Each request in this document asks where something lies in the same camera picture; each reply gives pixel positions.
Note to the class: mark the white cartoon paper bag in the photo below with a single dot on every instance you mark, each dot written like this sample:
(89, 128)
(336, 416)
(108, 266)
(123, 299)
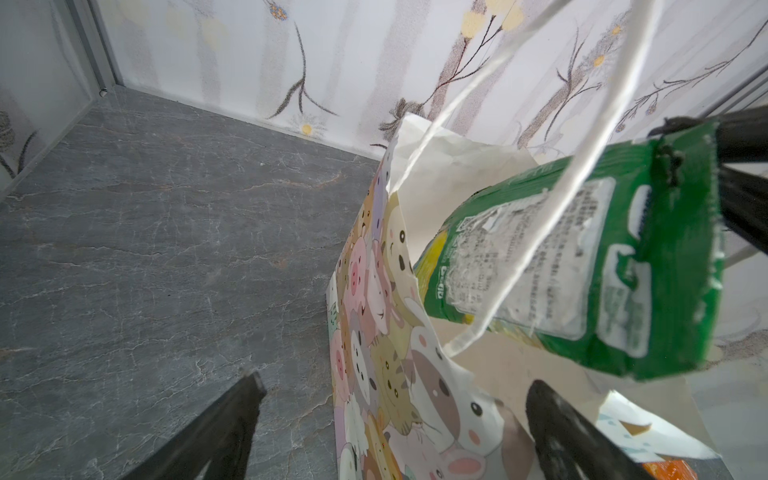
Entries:
(418, 397)

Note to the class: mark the green snack pack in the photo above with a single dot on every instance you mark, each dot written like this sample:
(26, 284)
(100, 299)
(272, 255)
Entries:
(627, 283)

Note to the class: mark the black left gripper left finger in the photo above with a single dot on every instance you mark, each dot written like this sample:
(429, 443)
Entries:
(216, 444)

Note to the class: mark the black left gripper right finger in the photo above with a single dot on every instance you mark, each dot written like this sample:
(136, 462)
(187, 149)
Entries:
(568, 446)

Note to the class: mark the large orange snack pack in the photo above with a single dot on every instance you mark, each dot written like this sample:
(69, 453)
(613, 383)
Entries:
(670, 470)

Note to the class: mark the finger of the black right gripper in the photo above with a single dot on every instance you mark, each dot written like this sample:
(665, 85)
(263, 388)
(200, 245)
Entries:
(743, 200)
(741, 136)

